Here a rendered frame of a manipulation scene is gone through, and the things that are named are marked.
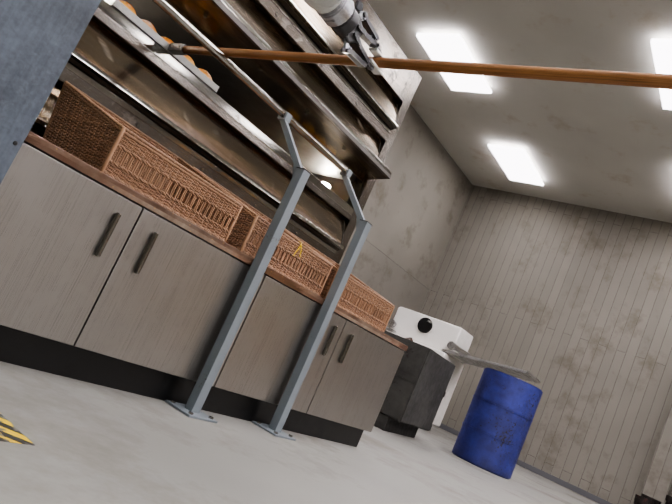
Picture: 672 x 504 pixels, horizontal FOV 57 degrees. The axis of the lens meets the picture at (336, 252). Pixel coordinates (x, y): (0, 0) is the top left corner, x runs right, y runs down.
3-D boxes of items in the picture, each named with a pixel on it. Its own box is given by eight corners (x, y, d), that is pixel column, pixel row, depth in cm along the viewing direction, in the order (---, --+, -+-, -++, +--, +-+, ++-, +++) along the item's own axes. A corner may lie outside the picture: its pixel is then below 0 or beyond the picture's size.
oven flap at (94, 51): (63, 57, 210) (79, 11, 217) (337, 250, 348) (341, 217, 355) (72, 54, 207) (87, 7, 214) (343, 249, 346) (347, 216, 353)
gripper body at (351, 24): (336, 1, 166) (353, 23, 173) (323, 27, 164) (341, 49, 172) (358, 1, 161) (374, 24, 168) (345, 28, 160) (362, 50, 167)
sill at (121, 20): (82, 2, 217) (87, -7, 217) (344, 213, 356) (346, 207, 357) (91, 2, 213) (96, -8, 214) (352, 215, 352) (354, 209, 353)
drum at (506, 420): (440, 448, 576) (475, 360, 590) (464, 455, 622) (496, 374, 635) (498, 477, 539) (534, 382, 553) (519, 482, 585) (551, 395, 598)
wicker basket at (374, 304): (251, 272, 300) (275, 221, 304) (315, 307, 343) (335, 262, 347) (325, 300, 270) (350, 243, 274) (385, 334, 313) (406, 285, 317)
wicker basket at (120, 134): (22, 149, 206) (62, 78, 210) (149, 218, 249) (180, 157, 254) (99, 172, 176) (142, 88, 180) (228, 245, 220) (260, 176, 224)
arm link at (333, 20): (309, 14, 160) (321, 29, 165) (336, 14, 155) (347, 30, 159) (323, -15, 162) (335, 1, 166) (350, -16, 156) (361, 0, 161)
